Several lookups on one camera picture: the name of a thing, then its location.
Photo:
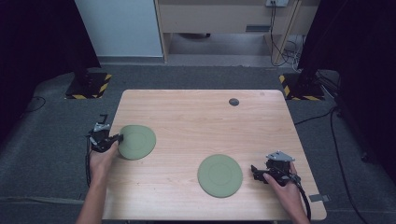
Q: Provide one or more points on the grey label plate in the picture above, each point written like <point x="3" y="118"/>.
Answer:
<point x="257" y="28"/>

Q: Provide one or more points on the grey round table grommet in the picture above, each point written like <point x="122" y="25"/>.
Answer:
<point x="233" y="102"/>

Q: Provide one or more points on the grey power strip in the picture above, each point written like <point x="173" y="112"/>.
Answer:
<point x="277" y="2"/>

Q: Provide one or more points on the green round plate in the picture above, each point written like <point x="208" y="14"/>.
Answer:
<point x="138" y="142"/>
<point x="219" y="175"/>

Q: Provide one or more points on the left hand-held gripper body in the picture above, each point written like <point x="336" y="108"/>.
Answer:
<point x="100" y="139"/>

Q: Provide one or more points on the white panel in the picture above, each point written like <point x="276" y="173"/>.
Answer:
<point x="121" y="28"/>

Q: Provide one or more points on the person's left hand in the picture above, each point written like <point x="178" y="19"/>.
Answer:
<point x="101" y="165"/>

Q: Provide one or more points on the person's right hand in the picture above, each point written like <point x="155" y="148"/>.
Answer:
<point x="286" y="194"/>

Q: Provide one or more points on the grey floor strip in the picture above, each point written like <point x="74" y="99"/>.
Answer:
<point x="40" y="200"/>

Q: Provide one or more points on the black curtain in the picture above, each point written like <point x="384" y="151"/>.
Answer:
<point x="37" y="46"/>
<point x="358" y="62"/>

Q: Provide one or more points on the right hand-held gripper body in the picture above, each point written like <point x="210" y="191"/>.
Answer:
<point x="279" y="169"/>

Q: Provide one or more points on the black stand base striped edge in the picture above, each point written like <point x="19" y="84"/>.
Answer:
<point x="300" y="90"/>
<point x="88" y="88"/>

